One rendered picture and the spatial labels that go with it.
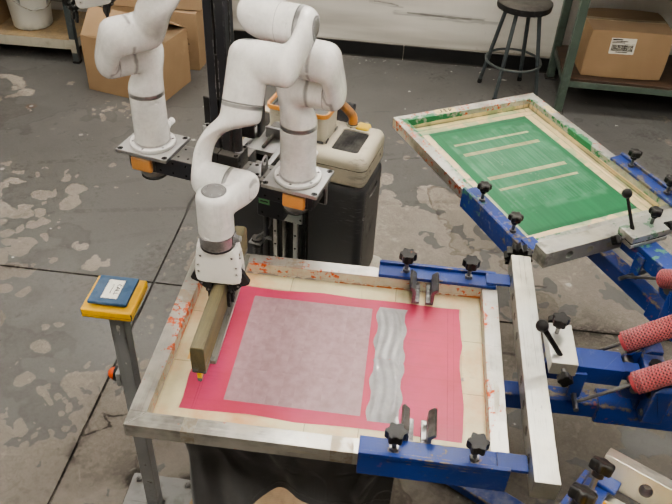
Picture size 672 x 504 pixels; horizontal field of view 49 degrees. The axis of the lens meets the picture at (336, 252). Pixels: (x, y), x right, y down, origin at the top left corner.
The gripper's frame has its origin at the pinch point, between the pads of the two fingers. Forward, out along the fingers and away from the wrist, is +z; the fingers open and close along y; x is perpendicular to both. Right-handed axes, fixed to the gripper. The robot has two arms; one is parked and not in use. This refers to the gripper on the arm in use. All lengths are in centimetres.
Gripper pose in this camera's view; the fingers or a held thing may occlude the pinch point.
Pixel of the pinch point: (221, 295)
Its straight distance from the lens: 168.4
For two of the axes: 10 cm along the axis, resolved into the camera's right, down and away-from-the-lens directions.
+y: -9.9, -1.1, 0.7
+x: -1.2, 6.3, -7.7
